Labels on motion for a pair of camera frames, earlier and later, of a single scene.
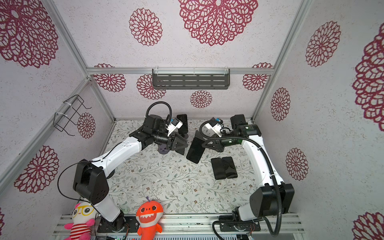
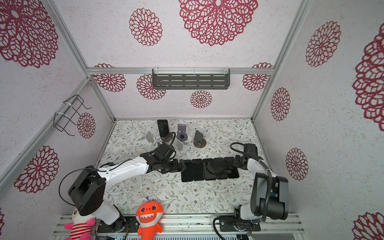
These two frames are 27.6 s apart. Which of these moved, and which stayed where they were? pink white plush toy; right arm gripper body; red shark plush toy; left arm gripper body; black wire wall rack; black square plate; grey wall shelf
Moved: left arm gripper body; right arm gripper body
Stayed: grey wall shelf; black wire wall rack; red shark plush toy; black square plate; pink white plush toy
